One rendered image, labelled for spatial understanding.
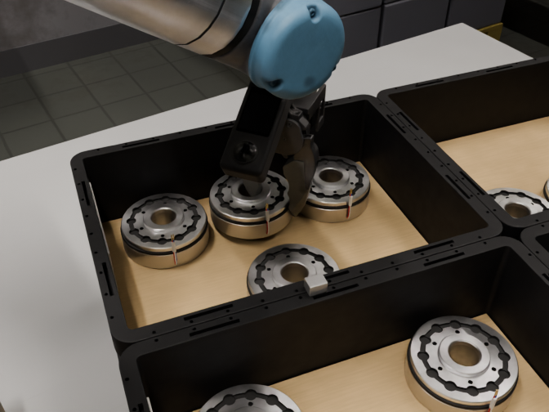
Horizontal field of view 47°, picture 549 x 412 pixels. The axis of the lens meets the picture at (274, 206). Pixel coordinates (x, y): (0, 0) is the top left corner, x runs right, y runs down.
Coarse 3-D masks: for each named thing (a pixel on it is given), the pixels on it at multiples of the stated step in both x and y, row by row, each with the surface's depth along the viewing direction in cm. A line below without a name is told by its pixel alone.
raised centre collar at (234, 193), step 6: (240, 180) 79; (234, 186) 78; (240, 186) 79; (264, 186) 78; (234, 192) 77; (264, 192) 77; (234, 198) 77; (240, 198) 77; (246, 198) 77; (252, 198) 76; (258, 198) 76; (264, 198) 77
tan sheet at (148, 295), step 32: (384, 192) 85; (288, 224) 80; (320, 224) 80; (352, 224) 80; (384, 224) 80; (224, 256) 76; (256, 256) 76; (352, 256) 76; (384, 256) 76; (128, 288) 72; (160, 288) 72; (192, 288) 72; (224, 288) 72; (128, 320) 68; (160, 320) 68
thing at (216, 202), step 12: (228, 180) 81; (276, 180) 81; (216, 192) 78; (228, 192) 78; (276, 192) 78; (216, 204) 76; (228, 204) 77; (240, 204) 76; (252, 204) 76; (264, 204) 76; (276, 204) 76; (228, 216) 75; (240, 216) 75; (252, 216) 75; (264, 216) 75
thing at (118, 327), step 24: (360, 96) 84; (384, 120) 81; (120, 144) 76; (144, 144) 76; (168, 144) 77; (408, 144) 76; (72, 168) 72; (432, 168) 73; (456, 192) 69; (96, 216) 66; (480, 216) 66; (96, 240) 63; (456, 240) 63; (480, 240) 63; (96, 264) 61; (360, 264) 61; (384, 264) 61; (288, 288) 58; (120, 312) 56; (192, 312) 56; (216, 312) 56; (120, 336) 54; (144, 336) 54
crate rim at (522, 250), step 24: (504, 240) 63; (408, 264) 61; (432, 264) 61; (456, 264) 61; (528, 264) 61; (336, 288) 58; (360, 288) 58; (240, 312) 56; (264, 312) 56; (288, 312) 56; (168, 336) 54; (192, 336) 54; (216, 336) 55; (120, 360) 52; (144, 408) 49
